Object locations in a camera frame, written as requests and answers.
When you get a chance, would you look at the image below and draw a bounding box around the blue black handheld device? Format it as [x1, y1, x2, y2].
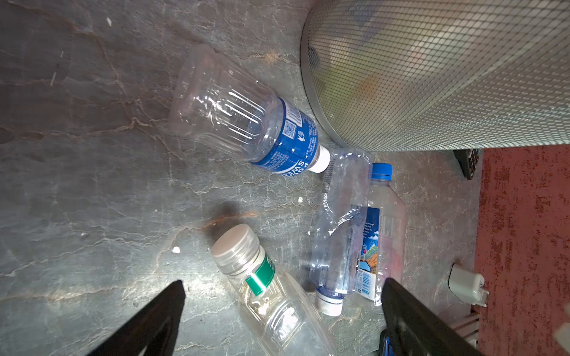
[378, 329, 395, 356]

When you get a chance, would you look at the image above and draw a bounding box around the mesh bin with plastic liner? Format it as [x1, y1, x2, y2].
[300, 1, 569, 151]

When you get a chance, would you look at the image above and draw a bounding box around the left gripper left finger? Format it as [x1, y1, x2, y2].
[90, 280, 186, 355]

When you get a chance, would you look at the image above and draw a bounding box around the white power adapter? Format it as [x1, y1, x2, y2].
[448, 263, 489, 307]

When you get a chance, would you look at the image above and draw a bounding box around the crushed blue label bottle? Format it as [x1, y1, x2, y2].
[169, 44, 330, 177]

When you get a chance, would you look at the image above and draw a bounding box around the clear bottle blue cap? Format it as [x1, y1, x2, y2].
[356, 163, 407, 311]

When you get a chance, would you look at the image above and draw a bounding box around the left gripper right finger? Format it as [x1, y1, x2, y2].
[381, 278, 481, 356]

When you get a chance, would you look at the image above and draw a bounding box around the green label clear bottle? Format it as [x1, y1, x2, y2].
[211, 224, 337, 355]

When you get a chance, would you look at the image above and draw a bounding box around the black calculator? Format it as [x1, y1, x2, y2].
[454, 149, 479, 180]

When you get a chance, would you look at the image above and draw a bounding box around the clear crushed bottle white cap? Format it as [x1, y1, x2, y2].
[310, 148, 372, 317]

